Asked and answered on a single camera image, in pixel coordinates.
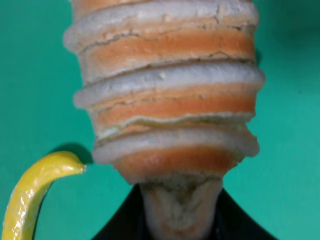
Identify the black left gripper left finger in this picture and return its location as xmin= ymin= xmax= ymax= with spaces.
xmin=93 ymin=185 xmax=153 ymax=240

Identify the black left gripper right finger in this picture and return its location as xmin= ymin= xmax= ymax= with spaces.
xmin=214 ymin=189 xmax=269 ymax=240

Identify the orange striped spiral bread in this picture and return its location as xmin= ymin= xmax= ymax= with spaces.
xmin=63 ymin=0 xmax=265 ymax=240

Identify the yellow banana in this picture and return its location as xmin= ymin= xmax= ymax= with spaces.
xmin=1 ymin=151 xmax=87 ymax=240

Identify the green table cloth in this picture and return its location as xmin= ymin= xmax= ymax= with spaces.
xmin=0 ymin=0 xmax=320 ymax=240

